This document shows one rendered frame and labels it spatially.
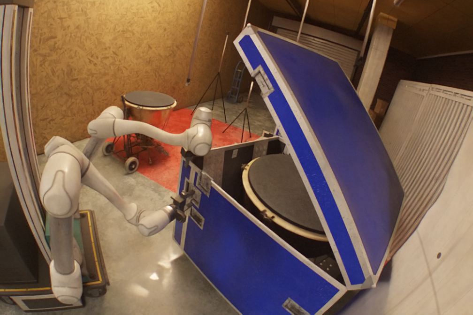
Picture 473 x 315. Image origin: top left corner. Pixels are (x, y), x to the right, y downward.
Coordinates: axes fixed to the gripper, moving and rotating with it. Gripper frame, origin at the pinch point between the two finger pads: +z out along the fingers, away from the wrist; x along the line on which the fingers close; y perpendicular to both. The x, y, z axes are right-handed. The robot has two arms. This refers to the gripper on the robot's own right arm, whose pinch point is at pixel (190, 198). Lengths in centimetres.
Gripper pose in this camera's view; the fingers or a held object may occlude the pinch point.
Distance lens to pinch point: 139.4
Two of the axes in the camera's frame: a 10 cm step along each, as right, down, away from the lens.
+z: 4.9, -2.3, 8.4
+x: -2.5, 8.9, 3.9
